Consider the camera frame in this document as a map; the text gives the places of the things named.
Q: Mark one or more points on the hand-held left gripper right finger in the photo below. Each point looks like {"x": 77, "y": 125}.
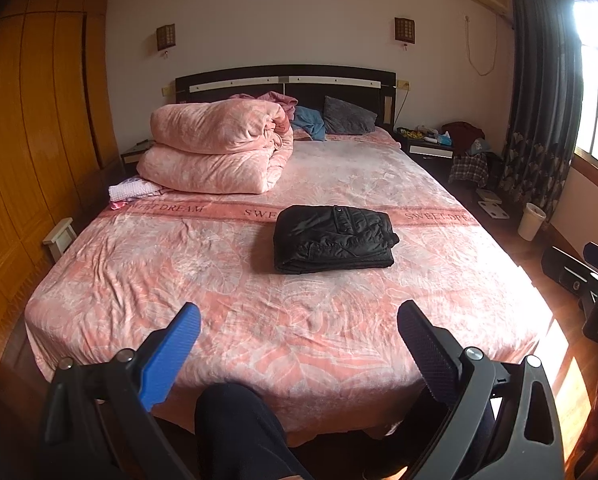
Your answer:
{"x": 424, "y": 345}

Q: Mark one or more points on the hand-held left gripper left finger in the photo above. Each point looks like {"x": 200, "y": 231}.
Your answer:
{"x": 171, "y": 355}

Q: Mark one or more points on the black jacket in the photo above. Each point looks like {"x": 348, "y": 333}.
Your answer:
{"x": 324, "y": 245}

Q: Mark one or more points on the white trash bin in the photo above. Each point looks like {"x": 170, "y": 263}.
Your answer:
{"x": 531, "y": 221}

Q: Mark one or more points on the white bathroom scale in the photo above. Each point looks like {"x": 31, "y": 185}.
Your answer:
{"x": 495, "y": 209}

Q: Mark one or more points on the bed with pink sheet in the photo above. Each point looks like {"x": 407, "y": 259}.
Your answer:
{"x": 329, "y": 310}

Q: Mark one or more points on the person's dark trouser leg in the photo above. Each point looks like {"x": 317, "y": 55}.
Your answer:
{"x": 244, "y": 435}

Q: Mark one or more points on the plaid shirt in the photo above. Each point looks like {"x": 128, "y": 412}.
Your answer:
{"x": 469, "y": 167}

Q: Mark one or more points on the light blue printed bag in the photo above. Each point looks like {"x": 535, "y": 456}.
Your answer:
{"x": 477, "y": 147}

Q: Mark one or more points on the small white stool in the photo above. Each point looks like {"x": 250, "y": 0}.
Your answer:
{"x": 59, "y": 234}

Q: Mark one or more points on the white and pink folded cloth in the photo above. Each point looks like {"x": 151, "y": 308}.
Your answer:
{"x": 131, "y": 189}

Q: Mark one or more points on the dark red garment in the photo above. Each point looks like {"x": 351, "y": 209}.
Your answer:
{"x": 461, "y": 130}

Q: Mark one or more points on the dark patterned curtain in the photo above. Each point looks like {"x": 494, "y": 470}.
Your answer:
{"x": 544, "y": 85}

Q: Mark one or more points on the blue tissue box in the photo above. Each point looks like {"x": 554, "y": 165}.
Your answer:
{"x": 444, "y": 136}

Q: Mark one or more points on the dark nightstand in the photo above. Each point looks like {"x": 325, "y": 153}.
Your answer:
{"x": 136, "y": 152}
{"x": 429, "y": 149}

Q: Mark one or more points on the folded pink quilt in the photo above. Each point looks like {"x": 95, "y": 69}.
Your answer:
{"x": 214, "y": 150}

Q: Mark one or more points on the grey pillow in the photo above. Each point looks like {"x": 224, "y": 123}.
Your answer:
{"x": 346, "y": 116}

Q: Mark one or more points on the blue cloth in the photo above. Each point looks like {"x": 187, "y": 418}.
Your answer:
{"x": 311, "y": 120}

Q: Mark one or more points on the wooden wardrobe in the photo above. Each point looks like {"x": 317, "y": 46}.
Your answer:
{"x": 29, "y": 135}

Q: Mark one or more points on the dark wooden headboard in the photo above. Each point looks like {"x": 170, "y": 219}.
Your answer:
{"x": 239, "y": 72}

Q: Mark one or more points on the wall socket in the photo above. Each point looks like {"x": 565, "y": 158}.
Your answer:
{"x": 167, "y": 91}
{"x": 403, "y": 84}

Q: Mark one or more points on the wooden wall lamp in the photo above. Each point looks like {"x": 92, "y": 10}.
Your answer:
{"x": 165, "y": 37}
{"x": 404, "y": 30}

